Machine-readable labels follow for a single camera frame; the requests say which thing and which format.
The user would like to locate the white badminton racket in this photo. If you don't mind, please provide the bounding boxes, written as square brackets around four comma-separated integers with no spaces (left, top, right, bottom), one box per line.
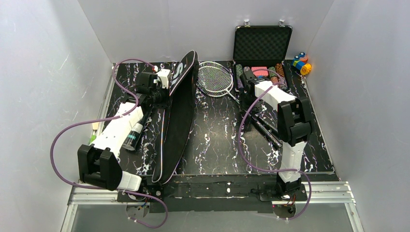
[196,64,282,148]
[196,61,284,149]

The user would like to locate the black racket bag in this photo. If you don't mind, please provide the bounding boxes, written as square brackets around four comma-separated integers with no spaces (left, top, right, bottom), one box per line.
[151,50,199,185]

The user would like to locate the black shuttlecock tube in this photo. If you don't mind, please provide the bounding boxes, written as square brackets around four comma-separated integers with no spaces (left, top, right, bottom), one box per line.
[122,106,153,151]

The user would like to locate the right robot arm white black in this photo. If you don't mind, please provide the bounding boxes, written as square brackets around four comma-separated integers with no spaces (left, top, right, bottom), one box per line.
[240,71,314,198]

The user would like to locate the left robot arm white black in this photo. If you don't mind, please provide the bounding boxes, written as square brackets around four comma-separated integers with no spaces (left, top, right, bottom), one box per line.
[77,69,170,191]

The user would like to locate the poker chip row far left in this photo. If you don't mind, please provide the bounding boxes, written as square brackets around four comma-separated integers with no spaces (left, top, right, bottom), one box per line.
[235,64,244,91]

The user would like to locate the pink playing card deck upper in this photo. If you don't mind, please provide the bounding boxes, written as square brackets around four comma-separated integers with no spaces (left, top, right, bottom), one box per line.
[251,67,269,77]

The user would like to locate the poker chip row right inner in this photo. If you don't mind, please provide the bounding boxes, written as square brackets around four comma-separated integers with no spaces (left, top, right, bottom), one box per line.
[268,67,279,84]

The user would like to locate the black poker chip case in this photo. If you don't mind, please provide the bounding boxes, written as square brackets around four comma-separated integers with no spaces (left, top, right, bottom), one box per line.
[233,26,293,74]

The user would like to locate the poker chip row far right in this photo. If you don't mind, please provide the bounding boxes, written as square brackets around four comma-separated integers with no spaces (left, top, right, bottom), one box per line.
[275,63,288,91]

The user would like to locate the colourful toy block train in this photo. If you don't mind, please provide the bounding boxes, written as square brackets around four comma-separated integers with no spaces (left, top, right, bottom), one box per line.
[291,52,312,75]

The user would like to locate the beige small block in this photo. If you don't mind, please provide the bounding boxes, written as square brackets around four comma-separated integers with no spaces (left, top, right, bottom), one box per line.
[91,122,99,131]

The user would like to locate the green small block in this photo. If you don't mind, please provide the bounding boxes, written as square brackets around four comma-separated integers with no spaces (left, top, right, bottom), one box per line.
[89,135,96,144]

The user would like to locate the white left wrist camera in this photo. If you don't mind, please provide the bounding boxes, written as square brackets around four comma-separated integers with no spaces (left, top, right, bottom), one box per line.
[157,69,171,89]

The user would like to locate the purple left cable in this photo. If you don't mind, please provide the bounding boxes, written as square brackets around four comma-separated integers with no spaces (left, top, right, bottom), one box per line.
[50,58,169,229]

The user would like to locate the purple cable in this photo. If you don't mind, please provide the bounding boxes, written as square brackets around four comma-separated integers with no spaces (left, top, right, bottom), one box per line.
[50,58,169,229]
[237,69,312,221]

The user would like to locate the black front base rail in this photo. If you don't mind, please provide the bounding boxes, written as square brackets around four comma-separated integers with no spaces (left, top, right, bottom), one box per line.
[117,174,340,215]

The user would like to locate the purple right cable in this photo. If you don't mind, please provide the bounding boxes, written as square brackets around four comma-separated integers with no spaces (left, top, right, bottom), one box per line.
[237,69,312,221]

